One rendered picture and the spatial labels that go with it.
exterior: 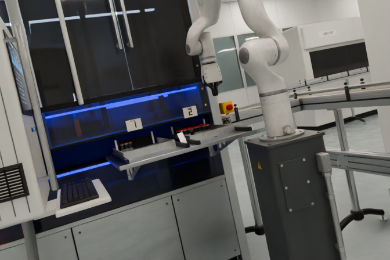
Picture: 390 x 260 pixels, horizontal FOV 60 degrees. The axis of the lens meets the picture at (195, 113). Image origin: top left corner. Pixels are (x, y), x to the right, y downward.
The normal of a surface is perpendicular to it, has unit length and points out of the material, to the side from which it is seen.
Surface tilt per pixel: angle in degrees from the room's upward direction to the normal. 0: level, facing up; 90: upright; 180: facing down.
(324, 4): 90
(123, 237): 90
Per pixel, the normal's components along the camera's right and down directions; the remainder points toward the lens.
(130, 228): 0.37, -0.03
